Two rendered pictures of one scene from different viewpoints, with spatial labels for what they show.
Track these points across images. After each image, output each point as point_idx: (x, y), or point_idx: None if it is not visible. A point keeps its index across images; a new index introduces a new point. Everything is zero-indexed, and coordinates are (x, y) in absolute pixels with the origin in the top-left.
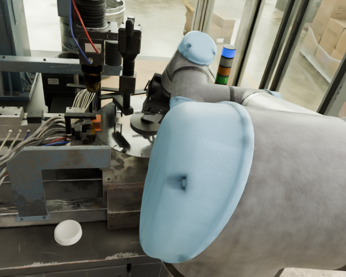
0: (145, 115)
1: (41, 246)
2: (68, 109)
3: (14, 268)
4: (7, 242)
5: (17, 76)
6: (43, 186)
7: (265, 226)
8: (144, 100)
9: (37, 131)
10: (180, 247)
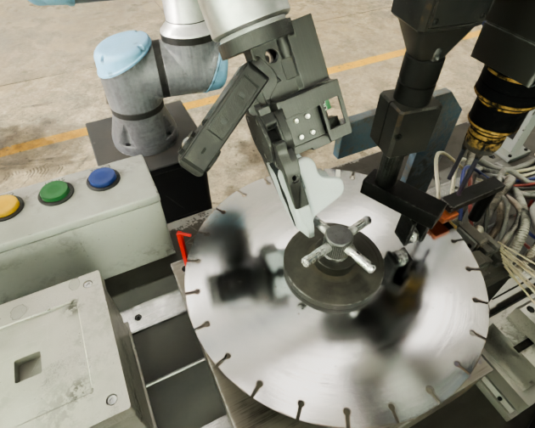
0: (323, 171)
1: (366, 174)
2: None
3: (371, 154)
4: (403, 169)
5: None
6: (411, 161)
7: None
8: (327, 113)
9: (521, 198)
10: None
